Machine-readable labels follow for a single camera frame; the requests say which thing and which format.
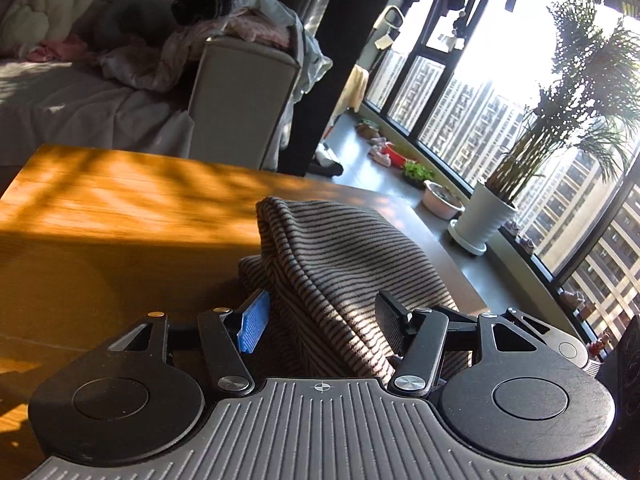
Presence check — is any striped knit garment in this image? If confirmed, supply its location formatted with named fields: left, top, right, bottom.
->
left=239, top=197, right=457, bottom=382

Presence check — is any white potted palm plant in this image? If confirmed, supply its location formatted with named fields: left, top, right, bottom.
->
left=448, top=0, right=639, bottom=256

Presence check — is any white plush toy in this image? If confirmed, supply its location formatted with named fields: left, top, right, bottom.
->
left=1, top=0, right=94, bottom=51

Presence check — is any small green plant pot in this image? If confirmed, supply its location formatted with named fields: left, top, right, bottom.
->
left=402, top=159, right=435, bottom=190

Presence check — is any pile of clothes on armrest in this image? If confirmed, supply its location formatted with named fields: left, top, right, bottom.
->
left=96, top=0, right=334, bottom=172

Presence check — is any beige sofa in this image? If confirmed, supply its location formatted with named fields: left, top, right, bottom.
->
left=0, top=0, right=304, bottom=172

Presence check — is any pink white blanket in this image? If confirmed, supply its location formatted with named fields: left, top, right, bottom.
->
left=100, top=21, right=217, bottom=93

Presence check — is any metal bowl on sill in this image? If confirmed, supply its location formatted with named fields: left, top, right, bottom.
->
left=422, top=180, right=464, bottom=220

